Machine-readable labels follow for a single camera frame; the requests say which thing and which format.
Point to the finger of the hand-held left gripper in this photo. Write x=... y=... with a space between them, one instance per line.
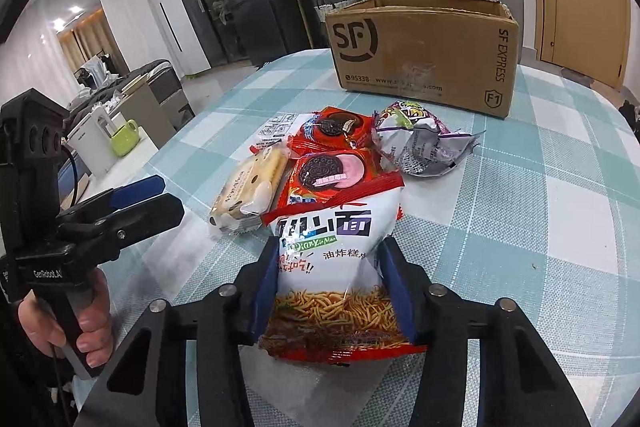
x=145 y=219
x=140 y=189

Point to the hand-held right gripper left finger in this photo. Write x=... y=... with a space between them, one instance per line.
x=265 y=287

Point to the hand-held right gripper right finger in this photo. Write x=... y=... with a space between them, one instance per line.
x=400 y=292

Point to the white noodle snack bag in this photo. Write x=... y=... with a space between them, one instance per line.
x=330 y=267

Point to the yellow cake packet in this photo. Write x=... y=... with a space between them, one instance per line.
x=250 y=192

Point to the red cookie packet pink filling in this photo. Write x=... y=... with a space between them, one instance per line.
x=340 y=177

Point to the white printed snack packet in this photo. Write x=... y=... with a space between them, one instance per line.
x=275 y=129

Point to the purple snack bag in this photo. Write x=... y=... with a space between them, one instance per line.
x=420 y=142

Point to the red cookie packet brown filling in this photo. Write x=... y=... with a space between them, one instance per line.
x=335 y=127

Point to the brown cardboard box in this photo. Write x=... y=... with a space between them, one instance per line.
x=420 y=52

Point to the person's left hand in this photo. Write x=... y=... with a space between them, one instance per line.
x=97 y=327

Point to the marble side table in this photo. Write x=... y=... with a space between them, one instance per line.
x=142 y=152

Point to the green mug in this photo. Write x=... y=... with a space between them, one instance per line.
x=124 y=139

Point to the white kettle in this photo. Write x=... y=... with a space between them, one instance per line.
x=92 y=142

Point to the grey armchair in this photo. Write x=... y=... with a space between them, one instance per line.
x=160 y=92

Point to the teal checkered tablecloth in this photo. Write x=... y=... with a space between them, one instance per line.
x=525 y=207

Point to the woven laundry basket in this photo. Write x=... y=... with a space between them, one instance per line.
x=330 y=12

